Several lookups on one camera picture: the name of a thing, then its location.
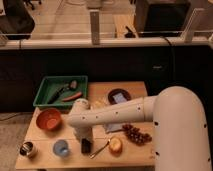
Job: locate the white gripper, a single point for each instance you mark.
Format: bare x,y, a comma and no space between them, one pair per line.
83,132

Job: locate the black eraser block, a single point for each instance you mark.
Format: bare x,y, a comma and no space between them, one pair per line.
85,146

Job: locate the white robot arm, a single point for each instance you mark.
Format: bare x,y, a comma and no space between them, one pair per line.
181,140

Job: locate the red bowl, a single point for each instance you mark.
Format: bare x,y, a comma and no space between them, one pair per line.
49,119

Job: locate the purple bowl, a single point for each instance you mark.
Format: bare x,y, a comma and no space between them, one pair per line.
116,91

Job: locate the blue plastic cup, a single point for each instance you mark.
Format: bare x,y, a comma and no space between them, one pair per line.
60,148

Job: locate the grey crumpled cloth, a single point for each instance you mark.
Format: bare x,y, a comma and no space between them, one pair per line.
113,128

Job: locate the wooden table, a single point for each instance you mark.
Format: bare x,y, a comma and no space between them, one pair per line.
132,155

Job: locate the orange peach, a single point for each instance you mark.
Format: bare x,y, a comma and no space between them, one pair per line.
115,145

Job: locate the red chili pepper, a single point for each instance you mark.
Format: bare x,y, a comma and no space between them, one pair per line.
73,97

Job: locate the green plastic tray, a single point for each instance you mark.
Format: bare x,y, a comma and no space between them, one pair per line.
50,84

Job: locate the light blue sponge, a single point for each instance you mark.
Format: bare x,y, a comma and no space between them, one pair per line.
119,98

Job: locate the bunch of dark grapes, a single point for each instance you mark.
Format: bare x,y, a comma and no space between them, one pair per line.
135,136

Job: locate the small metal tin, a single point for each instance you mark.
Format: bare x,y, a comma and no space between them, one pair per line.
28,149

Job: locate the black office chair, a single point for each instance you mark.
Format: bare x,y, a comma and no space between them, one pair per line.
15,22

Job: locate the black handled brush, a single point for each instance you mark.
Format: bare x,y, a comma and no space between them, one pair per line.
72,85

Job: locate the grey metal post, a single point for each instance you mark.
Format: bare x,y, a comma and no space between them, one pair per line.
95,27

